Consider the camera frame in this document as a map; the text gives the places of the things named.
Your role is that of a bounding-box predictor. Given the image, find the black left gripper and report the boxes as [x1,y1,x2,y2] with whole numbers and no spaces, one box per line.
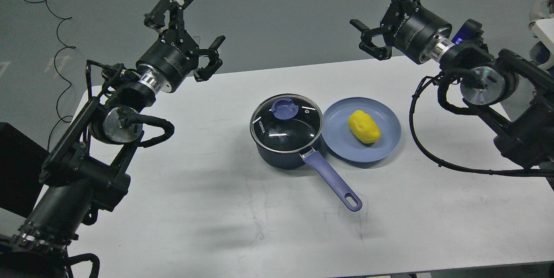
[136,0,226,93]

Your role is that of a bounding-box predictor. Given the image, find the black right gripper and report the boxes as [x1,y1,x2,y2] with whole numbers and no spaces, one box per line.
[349,0,452,65]

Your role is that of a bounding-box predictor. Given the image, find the yellow potato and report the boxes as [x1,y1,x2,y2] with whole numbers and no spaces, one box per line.
[348,110,381,145]

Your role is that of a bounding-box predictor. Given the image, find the glass pot lid purple knob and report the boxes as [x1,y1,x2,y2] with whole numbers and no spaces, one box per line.
[250,94,323,153]

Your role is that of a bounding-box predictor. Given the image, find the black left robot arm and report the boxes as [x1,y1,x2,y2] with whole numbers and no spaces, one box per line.
[1,0,225,278]

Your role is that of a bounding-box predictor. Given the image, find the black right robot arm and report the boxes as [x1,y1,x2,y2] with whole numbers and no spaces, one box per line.
[350,0,553,179]

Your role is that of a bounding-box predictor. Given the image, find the blue plate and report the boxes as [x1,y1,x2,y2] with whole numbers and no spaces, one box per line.
[322,97,402,163]

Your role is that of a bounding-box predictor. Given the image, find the white equipment at right edge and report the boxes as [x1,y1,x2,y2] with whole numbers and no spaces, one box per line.
[528,0,554,71]

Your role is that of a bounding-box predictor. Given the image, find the black box at left edge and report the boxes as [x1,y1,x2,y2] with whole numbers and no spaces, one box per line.
[0,122,48,218]

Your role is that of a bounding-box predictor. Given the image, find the black cable on floor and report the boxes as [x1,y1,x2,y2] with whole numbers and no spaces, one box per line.
[2,0,91,153]

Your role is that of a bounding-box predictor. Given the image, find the dark blue saucepan purple handle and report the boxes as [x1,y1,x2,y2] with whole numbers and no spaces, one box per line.
[252,124,363,212]

